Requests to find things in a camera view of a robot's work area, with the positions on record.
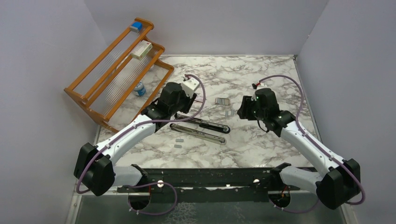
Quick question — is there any silver staple strip tray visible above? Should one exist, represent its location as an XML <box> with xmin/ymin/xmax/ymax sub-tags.
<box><xmin>215</xmin><ymin>98</ymin><xmax>231</xmax><ymax>106</ymax></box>

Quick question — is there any black stapler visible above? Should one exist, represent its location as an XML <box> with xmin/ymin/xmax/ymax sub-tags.
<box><xmin>170</xmin><ymin>118</ymin><xmax>231</xmax><ymax>134</ymax></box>

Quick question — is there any red white staple box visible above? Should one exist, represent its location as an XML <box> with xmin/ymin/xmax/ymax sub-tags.
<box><xmin>194</xmin><ymin>97</ymin><xmax>204</xmax><ymax>102</ymax></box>

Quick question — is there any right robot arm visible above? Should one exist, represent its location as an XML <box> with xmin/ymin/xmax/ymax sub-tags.
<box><xmin>237</xmin><ymin>88</ymin><xmax>364</xmax><ymax>210</ymax></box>

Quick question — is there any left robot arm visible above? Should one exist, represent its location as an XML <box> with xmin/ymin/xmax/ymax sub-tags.
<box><xmin>73</xmin><ymin>78</ymin><xmax>203</xmax><ymax>196</ymax></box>

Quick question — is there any blue white jar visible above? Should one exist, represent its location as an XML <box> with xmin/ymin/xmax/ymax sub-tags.
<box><xmin>133</xmin><ymin>81</ymin><xmax>146</xmax><ymax>97</ymax></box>

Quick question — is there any white red box on shelf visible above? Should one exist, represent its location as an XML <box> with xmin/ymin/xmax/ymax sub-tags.
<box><xmin>130</xmin><ymin>40</ymin><xmax>153</xmax><ymax>60</ymax></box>

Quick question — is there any orange wooden shelf rack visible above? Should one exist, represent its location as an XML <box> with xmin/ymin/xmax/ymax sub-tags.
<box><xmin>64</xmin><ymin>17</ymin><xmax>174</xmax><ymax>133</ymax></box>

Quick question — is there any blue grey eraser block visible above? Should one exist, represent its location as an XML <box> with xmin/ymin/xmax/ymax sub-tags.
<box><xmin>129</xmin><ymin>21</ymin><xmax>143</xmax><ymax>33</ymax></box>

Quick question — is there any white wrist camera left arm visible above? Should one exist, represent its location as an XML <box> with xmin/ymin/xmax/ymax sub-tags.
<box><xmin>181</xmin><ymin>78</ymin><xmax>200</xmax><ymax>94</ymax></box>

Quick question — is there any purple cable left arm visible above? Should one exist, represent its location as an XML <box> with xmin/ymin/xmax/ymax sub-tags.
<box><xmin>76</xmin><ymin>74</ymin><xmax>207</xmax><ymax>216</ymax></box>

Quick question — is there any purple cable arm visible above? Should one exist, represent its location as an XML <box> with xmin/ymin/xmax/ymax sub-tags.
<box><xmin>76</xmin><ymin>74</ymin><xmax>207</xmax><ymax>216</ymax></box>
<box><xmin>252</xmin><ymin>75</ymin><xmax>366</xmax><ymax>214</ymax></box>

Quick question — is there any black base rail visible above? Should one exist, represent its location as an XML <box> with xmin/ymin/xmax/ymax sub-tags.
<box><xmin>115</xmin><ymin>168</ymin><xmax>299</xmax><ymax>203</ymax></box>

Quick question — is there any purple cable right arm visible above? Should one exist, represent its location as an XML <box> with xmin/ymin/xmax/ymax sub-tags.
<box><xmin>252</xmin><ymin>75</ymin><xmax>366</xmax><ymax>214</ymax></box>

